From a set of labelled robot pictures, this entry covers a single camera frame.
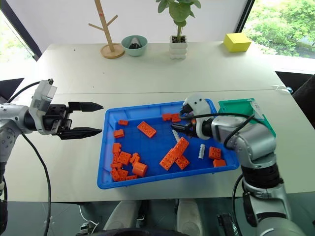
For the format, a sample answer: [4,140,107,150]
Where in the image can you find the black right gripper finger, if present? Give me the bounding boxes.
[179,104,194,117]
[170,123,191,134]

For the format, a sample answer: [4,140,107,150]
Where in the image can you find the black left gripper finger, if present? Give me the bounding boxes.
[68,101,104,114]
[58,126,103,141]

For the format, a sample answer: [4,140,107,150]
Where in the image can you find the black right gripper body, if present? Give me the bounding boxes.
[186,119,199,138]

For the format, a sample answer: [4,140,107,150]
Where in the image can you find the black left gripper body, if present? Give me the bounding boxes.
[42,104,73,136]

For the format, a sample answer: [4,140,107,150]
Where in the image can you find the blue plastic bin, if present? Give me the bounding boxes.
[96,98,241,190]

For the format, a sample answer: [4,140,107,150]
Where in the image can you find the green plastic bin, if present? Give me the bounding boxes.
[218,98,277,138]

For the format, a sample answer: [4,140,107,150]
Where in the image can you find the long orange toy brick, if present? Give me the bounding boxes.
[170,137,190,158]
[136,121,158,138]
[159,148,182,171]

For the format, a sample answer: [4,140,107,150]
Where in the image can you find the black panel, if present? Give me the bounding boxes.
[0,78,25,104]
[275,71,315,92]

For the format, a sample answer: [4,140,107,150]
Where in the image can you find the round orange toy block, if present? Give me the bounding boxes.
[132,161,149,177]

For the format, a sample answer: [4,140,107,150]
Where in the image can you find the white ribbed plant pot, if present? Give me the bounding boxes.
[169,35,189,60]

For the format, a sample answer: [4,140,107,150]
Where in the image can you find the wooden tree-shaped stand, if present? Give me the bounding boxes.
[88,0,126,59]

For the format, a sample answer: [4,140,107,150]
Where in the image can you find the teal bowl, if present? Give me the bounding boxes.
[121,35,149,58]

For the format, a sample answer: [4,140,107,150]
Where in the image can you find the yellow box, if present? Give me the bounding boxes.
[223,32,252,53]

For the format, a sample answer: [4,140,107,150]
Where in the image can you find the white rounded shape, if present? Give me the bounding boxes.
[176,198,205,236]
[103,200,142,232]

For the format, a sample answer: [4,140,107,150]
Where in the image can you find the green leafy plant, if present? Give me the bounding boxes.
[156,0,201,38]

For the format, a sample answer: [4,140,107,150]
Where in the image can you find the black rectangular block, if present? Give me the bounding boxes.
[216,212,241,236]

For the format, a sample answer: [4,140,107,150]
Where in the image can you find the dark fabric chair back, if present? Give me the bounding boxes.
[292,73,315,123]

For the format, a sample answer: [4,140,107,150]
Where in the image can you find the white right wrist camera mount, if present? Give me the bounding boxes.
[183,94,219,141]

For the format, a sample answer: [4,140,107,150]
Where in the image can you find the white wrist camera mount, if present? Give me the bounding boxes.
[183,94,219,141]
[29,78,58,135]

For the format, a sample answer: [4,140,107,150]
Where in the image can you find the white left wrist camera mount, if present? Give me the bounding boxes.
[29,78,58,135]

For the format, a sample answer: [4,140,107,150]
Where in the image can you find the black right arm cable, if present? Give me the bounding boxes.
[181,112,256,150]

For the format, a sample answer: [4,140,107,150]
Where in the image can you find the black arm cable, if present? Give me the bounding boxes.
[181,112,256,150]
[6,81,52,236]

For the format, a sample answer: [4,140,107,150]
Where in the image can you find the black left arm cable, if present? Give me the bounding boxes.
[6,81,52,236]

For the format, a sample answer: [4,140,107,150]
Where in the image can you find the thin white floor cable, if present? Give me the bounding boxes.
[78,205,99,228]

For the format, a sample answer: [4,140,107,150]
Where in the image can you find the black window frame bar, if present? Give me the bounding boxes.
[0,0,43,61]
[233,0,256,34]

